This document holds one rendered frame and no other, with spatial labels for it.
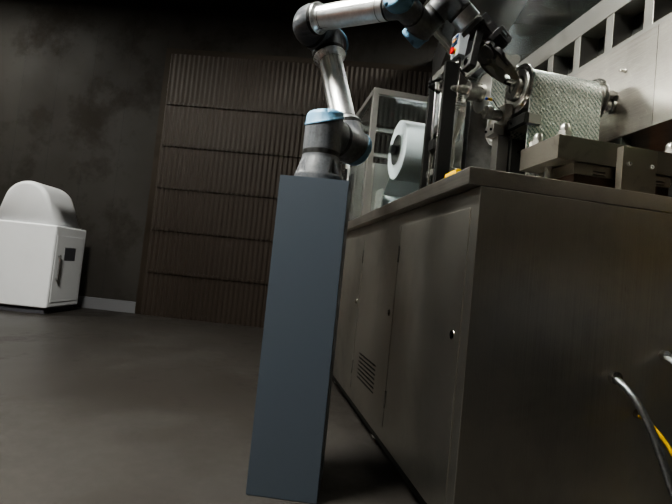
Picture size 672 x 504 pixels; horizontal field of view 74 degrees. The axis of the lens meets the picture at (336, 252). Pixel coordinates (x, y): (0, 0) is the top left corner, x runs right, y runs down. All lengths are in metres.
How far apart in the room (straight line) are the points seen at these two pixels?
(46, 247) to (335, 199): 3.83
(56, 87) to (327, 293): 5.16
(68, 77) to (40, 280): 2.37
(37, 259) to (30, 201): 0.54
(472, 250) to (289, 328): 0.55
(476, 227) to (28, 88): 5.71
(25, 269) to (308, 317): 3.91
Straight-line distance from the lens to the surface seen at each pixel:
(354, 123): 1.52
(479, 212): 1.05
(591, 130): 1.59
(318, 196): 1.29
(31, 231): 4.92
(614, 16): 1.90
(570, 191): 1.18
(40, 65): 6.30
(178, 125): 5.26
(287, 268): 1.28
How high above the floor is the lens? 0.63
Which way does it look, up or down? 3 degrees up
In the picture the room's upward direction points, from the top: 6 degrees clockwise
